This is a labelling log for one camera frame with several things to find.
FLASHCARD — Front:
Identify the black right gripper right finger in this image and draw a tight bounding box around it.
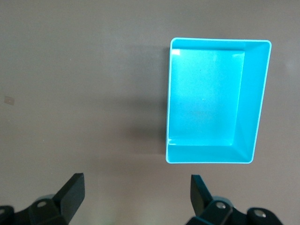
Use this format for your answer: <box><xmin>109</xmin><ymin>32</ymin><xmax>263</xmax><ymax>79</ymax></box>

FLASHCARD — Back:
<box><xmin>185</xmin><ymin>174</ymin><xmax>285</xmax><ymax>225</ymax></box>

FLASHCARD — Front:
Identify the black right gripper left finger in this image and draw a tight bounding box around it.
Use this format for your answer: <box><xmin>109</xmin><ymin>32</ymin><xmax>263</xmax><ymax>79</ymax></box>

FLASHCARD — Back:
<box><xmin>0</xmin><ymin>172</ymin><xmax>85</xmax><ymax>225</ymax></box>

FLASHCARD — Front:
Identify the blue plastic box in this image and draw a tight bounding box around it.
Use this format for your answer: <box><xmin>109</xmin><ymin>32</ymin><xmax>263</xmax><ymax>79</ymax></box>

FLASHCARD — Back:
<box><xmin>165</xmin><ymin>37</ymin><xmax>272</xmax><ymax>164</ymax></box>

